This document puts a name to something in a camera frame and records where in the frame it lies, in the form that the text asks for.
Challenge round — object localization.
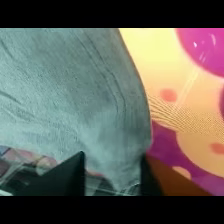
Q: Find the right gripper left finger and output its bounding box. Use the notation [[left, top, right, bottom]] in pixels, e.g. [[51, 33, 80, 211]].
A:
[[19, 150, 86, 197]]

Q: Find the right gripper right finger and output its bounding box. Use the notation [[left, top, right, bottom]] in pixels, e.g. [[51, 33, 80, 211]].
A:
[[139, 154, 214, 197]]

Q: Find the grey garment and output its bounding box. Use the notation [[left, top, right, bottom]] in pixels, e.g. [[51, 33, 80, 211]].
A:
[[0, 28, 153, 197]]

